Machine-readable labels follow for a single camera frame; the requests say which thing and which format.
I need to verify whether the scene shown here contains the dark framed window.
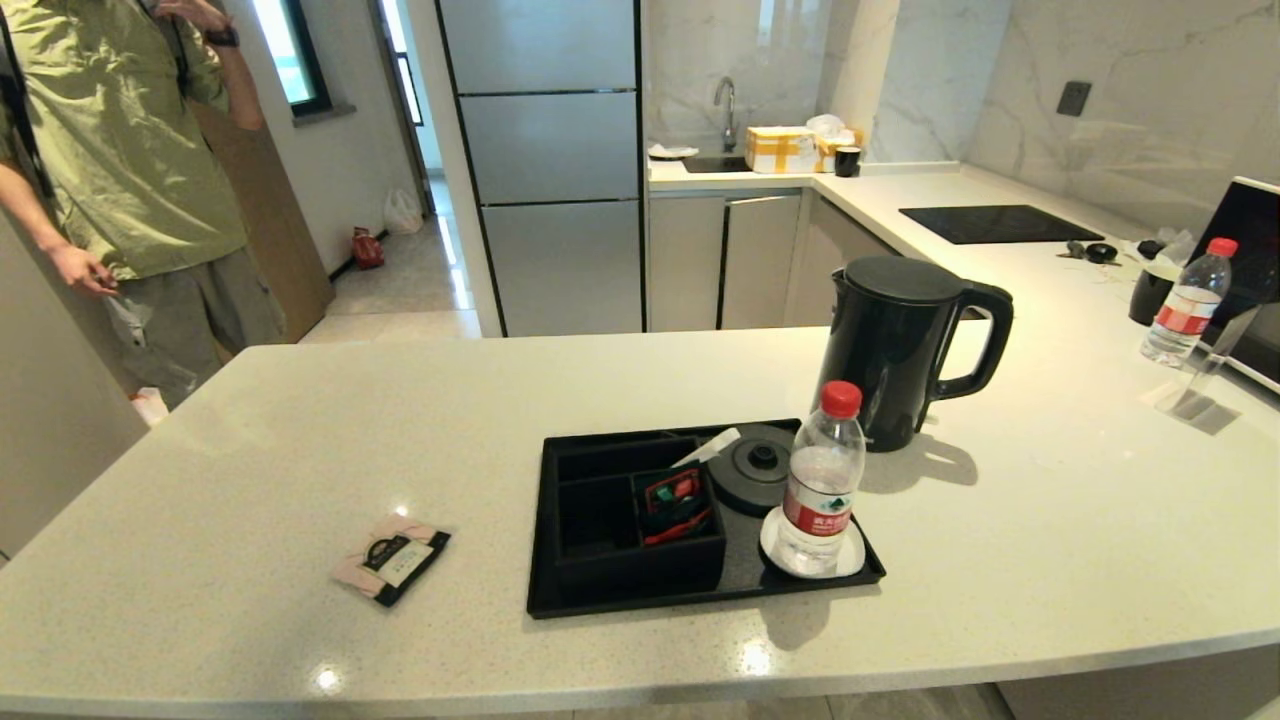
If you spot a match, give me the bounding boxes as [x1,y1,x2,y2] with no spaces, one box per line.
[250,0,333,118]

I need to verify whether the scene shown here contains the black mug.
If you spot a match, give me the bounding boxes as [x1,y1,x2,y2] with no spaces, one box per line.
[1129,262,1181,327]

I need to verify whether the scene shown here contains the black electric kettle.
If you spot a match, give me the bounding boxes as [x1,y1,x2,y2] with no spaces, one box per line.
[812,255,1015,453]

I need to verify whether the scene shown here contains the black divided organizer box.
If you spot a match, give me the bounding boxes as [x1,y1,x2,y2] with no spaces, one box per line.
[548,433,728,601]

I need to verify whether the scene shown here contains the white round coaster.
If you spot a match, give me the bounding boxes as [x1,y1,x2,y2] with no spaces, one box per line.
[759,505,867,581]

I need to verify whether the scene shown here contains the person in green shirt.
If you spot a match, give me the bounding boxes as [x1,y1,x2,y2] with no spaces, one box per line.
[0,0,291,411]

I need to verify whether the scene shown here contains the black induction cooktop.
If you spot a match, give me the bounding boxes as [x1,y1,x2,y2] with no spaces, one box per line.
[898,205,1106,246]

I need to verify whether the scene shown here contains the white paper stick packet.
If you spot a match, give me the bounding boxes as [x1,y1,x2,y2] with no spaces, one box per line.
[670,427,743,469]

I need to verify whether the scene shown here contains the clear water bottle red cap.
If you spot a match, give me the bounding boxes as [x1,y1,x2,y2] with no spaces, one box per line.
[775,380,867,579]
[1140,237,1239,368]

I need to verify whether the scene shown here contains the brown wooden door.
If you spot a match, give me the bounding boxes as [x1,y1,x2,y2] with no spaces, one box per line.
[190,90,336,363]

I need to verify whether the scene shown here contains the dark green and red box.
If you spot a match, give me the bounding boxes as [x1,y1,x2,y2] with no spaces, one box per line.
[640,468,713,521]

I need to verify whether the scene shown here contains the black serving tray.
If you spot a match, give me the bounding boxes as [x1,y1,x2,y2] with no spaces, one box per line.
[525,417,888,619]

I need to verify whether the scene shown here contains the grey corner cabinet front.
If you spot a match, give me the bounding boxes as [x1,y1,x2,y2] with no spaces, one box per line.
[785,195,901,328]

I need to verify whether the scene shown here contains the clear plastic wrap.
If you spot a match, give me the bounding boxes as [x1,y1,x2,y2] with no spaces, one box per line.
[1120,230,1196,273]

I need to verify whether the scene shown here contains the black round kettle base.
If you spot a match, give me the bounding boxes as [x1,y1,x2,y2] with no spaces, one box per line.
[707,422,801,518]

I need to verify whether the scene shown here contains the chrome sink faucet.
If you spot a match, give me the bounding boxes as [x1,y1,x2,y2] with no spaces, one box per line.
[713,77,739,153]

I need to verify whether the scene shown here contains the clear acrylic stand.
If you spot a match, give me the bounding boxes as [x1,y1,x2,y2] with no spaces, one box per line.
[1155,305,1263,436]

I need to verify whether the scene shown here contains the white plastic bag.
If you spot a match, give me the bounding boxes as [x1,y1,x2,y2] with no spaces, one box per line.
[383,188,425,235]

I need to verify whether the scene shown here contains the black screen white frame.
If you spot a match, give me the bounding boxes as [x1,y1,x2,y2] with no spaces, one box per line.
[1190,177,1280,393]

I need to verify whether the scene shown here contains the yellow white cardboard box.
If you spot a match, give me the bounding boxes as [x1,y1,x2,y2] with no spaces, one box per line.
[745,126,821,175]

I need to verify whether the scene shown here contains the grey cabinet door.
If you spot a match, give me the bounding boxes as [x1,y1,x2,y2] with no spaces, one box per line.
[722,192,806,331]
[648,195,726,333]

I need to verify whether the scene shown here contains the white tea bag packet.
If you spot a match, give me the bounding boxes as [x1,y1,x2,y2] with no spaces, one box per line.
[330,513,453,609]

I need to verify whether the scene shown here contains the red orange packet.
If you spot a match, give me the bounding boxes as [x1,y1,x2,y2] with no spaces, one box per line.
[642,508,717,547]

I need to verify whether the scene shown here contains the silver refrigerator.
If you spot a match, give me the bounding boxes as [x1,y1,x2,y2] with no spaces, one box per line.
[435,0,646,338]

